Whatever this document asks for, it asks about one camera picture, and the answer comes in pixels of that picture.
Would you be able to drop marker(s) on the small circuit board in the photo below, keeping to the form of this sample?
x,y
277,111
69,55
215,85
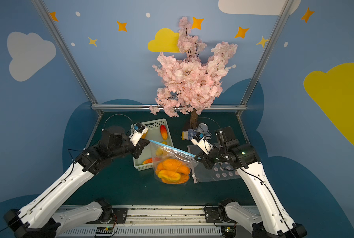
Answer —
x,y
104,232

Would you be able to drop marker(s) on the clear pink-dotted zip bag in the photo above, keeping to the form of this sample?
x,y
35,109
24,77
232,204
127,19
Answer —
x,y
219,172

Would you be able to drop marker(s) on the clear blue-zip bag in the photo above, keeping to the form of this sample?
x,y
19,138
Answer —
x,y
172,153

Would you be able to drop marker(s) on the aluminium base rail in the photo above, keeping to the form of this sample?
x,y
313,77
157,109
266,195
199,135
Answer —
x,y
138,216

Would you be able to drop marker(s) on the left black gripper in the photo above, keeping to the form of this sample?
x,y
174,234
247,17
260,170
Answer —
x,y
139,146

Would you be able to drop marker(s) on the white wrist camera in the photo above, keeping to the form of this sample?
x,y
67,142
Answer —
x,y
204,145
137,132

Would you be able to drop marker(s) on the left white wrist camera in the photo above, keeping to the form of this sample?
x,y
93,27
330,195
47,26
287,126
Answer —
x,y
137,132

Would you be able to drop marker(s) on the black mounting plate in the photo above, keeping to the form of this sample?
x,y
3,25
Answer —
x,y
114,215
215,214

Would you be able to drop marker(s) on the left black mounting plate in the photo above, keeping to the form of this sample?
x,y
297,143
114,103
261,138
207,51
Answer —
x,y
114,215

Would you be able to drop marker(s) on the red orange mango front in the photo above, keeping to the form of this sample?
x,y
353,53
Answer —
x,y
148,161

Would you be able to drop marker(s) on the pink cherry blossom tree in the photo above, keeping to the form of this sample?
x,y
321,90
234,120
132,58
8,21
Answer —
x,y
191,86

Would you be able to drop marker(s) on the white perforated plastic basket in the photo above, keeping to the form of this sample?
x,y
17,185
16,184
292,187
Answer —
x,y
154,134

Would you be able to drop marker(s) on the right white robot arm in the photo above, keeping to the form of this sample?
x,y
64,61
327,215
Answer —
x,y
273,220

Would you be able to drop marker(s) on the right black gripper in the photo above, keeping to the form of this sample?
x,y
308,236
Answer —
x,y
207,156

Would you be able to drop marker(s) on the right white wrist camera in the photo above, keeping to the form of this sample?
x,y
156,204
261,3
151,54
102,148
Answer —
x,y
204,145

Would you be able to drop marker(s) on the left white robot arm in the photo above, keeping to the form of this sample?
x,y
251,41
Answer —
x,y
53,197

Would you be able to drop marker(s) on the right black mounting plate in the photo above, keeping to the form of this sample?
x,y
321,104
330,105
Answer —
x,y
215,214

